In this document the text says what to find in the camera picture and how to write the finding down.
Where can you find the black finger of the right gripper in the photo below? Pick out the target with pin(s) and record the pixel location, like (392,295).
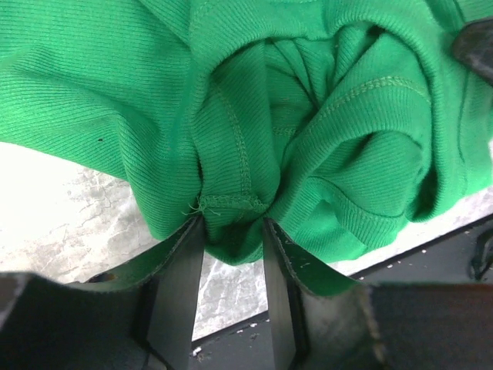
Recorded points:
(473,48)

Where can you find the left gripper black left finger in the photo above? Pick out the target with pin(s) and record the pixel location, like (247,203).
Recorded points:
(145,308)

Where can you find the green tank top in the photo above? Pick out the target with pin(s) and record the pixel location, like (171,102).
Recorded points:
(341,120)

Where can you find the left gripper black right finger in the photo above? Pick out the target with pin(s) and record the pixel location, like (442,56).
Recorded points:
(316,320)

